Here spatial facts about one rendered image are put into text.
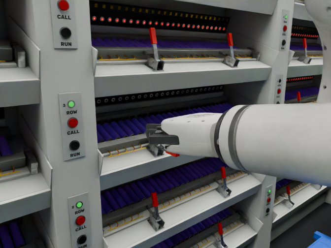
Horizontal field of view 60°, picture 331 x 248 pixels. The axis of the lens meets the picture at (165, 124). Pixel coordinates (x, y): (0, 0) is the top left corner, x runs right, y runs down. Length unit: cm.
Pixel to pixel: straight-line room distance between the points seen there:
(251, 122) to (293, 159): 6
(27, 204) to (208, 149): 35
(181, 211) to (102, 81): 44
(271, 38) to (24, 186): 79
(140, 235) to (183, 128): 42
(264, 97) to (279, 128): 69
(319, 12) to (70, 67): 39
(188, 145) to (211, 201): 53
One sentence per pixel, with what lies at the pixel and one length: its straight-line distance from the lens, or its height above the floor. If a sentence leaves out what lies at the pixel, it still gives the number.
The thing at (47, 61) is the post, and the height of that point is 76.
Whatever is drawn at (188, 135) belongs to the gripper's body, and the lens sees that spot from 38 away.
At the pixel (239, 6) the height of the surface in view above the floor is 90.
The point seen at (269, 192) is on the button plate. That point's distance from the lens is 112.
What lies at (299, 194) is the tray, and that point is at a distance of 147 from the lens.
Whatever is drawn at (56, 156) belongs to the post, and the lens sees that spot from 55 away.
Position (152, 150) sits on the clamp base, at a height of 55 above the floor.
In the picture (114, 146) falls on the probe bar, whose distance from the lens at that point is 65.
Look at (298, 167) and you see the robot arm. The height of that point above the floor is 67.
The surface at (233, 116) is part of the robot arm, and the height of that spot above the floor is 70.
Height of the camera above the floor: 77
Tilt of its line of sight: 14 degrees down
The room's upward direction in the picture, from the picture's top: straight up
